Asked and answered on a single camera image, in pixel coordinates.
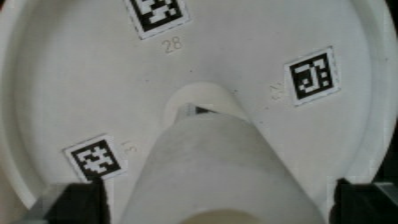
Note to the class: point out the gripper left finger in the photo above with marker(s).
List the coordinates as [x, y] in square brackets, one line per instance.
[72, 205]

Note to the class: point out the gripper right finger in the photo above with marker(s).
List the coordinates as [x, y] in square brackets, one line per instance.
[365, 203]

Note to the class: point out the white cylindrical table leg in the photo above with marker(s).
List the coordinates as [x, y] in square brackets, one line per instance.
[216, 180]

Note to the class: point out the white round table top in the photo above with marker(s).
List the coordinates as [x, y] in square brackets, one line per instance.
[287, 61]

